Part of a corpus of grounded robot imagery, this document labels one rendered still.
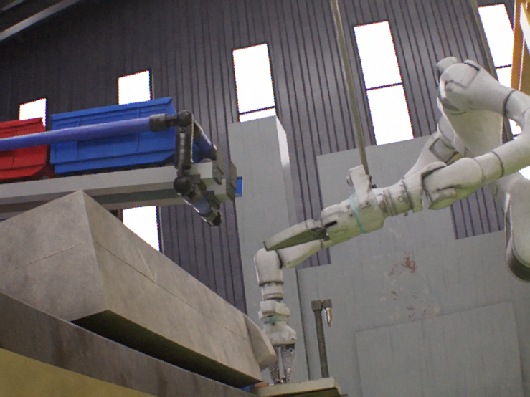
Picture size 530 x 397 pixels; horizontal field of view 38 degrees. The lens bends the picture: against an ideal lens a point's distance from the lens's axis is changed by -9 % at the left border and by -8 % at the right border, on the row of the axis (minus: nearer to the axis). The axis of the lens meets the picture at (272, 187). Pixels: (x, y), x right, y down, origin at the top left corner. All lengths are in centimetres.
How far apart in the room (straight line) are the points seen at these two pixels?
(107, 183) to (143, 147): 10
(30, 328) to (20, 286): 32
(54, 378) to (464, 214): 1083
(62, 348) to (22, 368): 12
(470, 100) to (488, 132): 21
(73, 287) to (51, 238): 9
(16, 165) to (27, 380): 92
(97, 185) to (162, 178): 14
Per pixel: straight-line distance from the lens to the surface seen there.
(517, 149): 179
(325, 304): 310
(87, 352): 110
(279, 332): 230
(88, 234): 123
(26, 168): 177
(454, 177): 169
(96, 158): 169
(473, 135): 221
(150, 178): 163
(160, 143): 164
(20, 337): 93
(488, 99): 201
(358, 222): 168
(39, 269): 125
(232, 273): 1186
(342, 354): 774
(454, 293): 776
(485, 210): 1169
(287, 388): 208
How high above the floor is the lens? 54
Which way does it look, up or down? 21 degrees up
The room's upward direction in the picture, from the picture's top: 7 degrees counter-clockwise
